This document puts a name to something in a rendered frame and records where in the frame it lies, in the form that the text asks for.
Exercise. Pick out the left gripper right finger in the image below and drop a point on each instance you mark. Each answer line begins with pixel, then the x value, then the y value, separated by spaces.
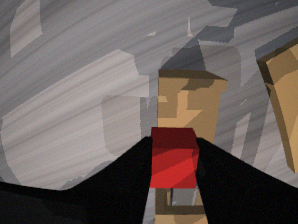
pixel 234 192

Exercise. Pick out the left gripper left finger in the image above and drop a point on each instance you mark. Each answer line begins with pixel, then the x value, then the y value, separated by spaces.
pixel 115 195

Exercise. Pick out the tan flat wooden board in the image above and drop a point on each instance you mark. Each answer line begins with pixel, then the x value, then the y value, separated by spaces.
pixel 279 70

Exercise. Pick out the red cube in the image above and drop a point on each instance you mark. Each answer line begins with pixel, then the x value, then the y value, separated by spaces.
pixel 174 157

